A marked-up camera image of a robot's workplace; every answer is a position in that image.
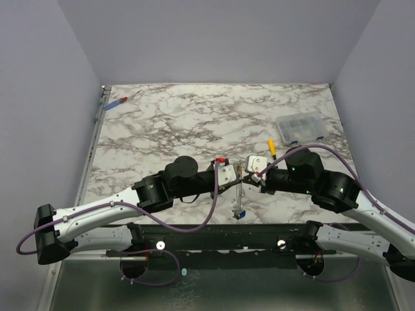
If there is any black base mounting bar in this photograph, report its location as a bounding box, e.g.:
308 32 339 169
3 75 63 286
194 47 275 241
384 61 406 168
123 224 321 270

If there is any blue red screwdriver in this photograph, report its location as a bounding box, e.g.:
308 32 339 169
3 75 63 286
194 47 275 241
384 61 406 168
103 96 134 111

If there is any yellow handled screwdriver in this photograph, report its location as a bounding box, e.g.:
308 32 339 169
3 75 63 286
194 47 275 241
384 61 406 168
268 139 277 160

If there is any large grey metal keyring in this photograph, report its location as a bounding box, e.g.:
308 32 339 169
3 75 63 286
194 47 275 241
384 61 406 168
232 163 245 220

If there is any clear plastic screw box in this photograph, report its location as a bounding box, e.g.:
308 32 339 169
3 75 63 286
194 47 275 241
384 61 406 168
276 112 328 146

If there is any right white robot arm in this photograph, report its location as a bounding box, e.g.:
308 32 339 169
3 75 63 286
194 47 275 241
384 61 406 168
243 144 414 281

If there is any left aluminium rail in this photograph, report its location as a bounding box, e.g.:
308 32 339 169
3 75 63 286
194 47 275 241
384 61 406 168
73 86 112 207

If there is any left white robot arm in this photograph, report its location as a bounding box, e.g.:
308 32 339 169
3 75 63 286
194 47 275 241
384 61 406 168
34 155 241 265

